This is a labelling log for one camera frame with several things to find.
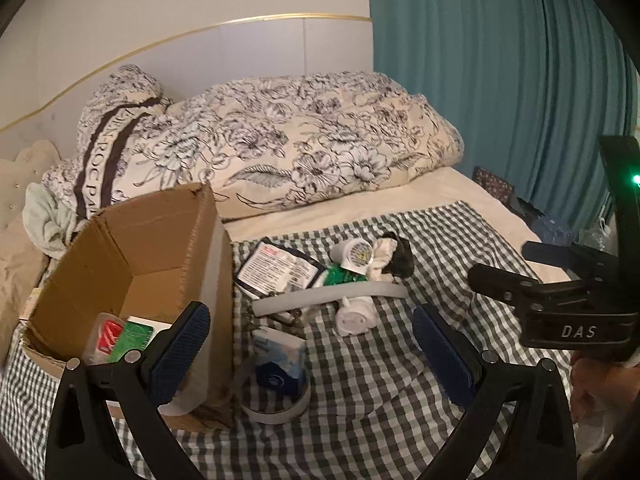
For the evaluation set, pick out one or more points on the green foil packet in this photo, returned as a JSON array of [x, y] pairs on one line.
[[340, 277]]

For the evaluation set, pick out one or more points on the grey checked cloth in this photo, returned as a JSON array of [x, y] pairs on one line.
[[375, 385]]

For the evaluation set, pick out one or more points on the red card packet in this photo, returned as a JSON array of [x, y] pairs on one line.
[[107, 335]]

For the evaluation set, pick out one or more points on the floral duvet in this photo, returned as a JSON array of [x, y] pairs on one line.
[[280, 140]]

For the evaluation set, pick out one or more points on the cream bed sheet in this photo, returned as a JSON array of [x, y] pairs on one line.
[[450, 185]]

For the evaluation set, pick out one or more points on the black sock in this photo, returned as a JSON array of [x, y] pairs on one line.
[[402, 260]]

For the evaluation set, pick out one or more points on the white bottle with round label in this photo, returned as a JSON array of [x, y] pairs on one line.
[[357, 255]]

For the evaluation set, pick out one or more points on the person's right hand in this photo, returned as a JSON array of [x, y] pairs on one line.
[[595, 385]]

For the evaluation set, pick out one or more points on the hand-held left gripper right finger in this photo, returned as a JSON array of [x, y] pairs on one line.
[[442, 360]]

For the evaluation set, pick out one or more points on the brown cardboard box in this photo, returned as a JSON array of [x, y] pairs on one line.
[[150, 240]]

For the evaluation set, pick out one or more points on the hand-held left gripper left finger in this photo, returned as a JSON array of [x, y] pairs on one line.
[[182, 355]]

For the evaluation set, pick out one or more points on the black and white packet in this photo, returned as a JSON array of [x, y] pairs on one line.
[[270, 265]]

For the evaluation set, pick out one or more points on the floral pillow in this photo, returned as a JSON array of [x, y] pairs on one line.
[[135, 82]]

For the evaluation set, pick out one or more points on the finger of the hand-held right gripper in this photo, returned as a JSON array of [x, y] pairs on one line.
[[500, 282], [550, 255]]

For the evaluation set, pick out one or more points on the beige tufted cushion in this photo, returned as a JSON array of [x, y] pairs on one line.
[[25, 175]]

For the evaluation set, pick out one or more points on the white gold-trimmed headboard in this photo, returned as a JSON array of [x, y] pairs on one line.
[[200, 60]]

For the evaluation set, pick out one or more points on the white cylinder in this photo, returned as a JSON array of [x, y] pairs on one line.
[[355, 316]]

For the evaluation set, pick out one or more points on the light green towel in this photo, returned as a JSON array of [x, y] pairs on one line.
[[47, 215]]

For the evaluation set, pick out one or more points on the dark patterned box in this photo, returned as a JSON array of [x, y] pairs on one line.
[[492, 182]]

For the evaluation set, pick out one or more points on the blue tissue packet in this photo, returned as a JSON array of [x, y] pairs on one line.
[[280, 365]]

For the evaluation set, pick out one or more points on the teal curtain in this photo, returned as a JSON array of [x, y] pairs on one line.
[[475, 60]]

